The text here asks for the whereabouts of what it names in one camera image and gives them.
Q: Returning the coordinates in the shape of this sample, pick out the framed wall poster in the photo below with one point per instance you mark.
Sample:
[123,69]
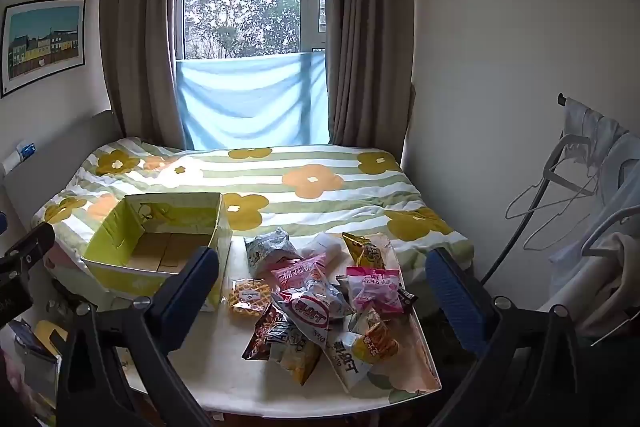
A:
[42,42]

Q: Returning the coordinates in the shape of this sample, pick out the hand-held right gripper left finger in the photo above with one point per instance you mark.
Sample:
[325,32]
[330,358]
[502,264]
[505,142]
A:
[192,292]

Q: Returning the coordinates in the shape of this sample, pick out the yellow object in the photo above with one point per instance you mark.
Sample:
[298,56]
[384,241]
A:
[47,332]

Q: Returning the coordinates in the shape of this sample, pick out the large pink snack packet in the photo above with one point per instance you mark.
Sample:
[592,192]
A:
[375,289]

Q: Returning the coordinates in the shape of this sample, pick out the floral striped blanket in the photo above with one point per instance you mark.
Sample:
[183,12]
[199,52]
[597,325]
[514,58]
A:
[320,187]

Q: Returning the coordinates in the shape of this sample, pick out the floral table cover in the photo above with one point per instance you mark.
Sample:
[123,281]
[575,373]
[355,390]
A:
[240,382]

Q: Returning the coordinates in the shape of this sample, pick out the green cardboard box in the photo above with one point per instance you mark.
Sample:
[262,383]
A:
[150,252]

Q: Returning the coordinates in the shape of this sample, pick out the translucent pink snack packet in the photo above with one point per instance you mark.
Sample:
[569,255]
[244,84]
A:
[300,272]

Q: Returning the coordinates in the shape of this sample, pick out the pink cloth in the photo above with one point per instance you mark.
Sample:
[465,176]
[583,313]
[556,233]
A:
[57,259]

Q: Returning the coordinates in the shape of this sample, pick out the white clothes hanger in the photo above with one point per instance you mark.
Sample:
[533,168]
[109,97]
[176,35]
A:
[607,222]
[555,157]

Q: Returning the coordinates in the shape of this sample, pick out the white red-print snack packet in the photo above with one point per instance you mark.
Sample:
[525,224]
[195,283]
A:
[345,354]

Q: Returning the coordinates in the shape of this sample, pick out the small blue white pack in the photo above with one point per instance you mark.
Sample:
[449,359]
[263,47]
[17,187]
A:
[27,150]

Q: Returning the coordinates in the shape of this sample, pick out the red white snack packet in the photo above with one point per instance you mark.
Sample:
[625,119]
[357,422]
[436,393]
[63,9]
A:
[312,307]

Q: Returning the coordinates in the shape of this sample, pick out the brown snack packet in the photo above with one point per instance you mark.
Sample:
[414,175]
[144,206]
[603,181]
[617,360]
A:
[265,332]

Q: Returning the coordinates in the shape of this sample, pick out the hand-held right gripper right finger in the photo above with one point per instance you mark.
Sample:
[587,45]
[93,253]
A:
[452,297]

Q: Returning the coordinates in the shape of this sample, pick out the beige cloth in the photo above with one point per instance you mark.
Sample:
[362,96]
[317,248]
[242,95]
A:
[610,287]

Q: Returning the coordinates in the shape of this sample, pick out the yellow waffle packet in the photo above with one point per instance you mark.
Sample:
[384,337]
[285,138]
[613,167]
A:
[247,299]

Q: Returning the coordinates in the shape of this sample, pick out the grey headboard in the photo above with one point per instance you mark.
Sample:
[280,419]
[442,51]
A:
[60,152]

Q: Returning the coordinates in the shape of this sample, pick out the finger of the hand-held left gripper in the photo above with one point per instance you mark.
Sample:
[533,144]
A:
[30,244]

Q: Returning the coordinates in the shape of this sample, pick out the brown curtain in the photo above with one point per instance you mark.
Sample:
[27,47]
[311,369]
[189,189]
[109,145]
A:
[367,32]
[142,32]

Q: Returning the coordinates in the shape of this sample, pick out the translucent white snack packet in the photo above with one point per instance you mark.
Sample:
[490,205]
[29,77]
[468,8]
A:
[325,247]

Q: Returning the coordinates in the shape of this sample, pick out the yellow snack packet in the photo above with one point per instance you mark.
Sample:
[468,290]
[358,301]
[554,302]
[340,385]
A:
[367,252]

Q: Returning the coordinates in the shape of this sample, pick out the light blue cloth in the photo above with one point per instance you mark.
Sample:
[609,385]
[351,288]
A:
[250,99]

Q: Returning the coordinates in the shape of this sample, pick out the small dark snack packet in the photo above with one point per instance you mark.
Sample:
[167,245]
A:
[407,298]

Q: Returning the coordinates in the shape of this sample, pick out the white hanging garment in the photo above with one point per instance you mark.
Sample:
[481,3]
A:
[592,132]

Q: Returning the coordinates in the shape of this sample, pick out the grey white snack packet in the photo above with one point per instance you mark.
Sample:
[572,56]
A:
[270,249]

